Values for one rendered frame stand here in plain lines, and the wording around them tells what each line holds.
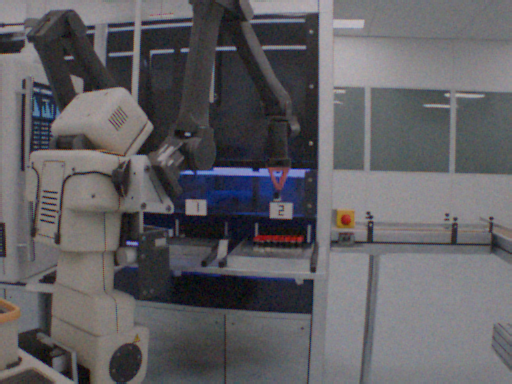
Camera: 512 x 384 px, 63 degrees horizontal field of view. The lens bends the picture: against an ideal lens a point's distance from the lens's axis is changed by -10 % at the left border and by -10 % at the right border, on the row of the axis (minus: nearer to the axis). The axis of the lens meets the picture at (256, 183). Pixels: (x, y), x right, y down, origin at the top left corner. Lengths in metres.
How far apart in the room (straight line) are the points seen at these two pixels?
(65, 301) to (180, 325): 0.89
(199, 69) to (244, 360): 1.30
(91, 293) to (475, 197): 6.06
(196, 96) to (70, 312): 0.60
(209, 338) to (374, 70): 5.13
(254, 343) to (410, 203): 4.83
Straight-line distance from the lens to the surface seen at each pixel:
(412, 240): 1.92
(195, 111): 1.03
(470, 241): 1.99
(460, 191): 6.64
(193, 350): 2.01
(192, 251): 1.59
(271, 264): 1.43
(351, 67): 6.48
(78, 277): 1.10
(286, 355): 1.94
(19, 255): 1.61
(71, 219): 1.02
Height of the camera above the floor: 1.23
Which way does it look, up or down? 3 degrees down
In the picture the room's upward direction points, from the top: 1 degrees clockwise
